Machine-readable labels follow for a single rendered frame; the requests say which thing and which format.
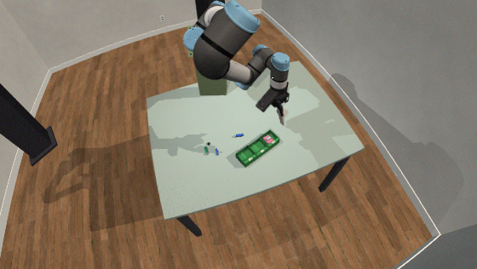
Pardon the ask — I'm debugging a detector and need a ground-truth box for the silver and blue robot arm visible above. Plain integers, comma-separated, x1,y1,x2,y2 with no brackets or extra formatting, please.
183,0,290,112

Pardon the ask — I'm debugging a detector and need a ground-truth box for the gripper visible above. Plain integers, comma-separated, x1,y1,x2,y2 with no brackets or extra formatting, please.
270,82,290,126

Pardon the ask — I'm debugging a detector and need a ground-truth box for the green rack of three bins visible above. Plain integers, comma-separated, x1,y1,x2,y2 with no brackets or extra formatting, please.
235,130,280,167

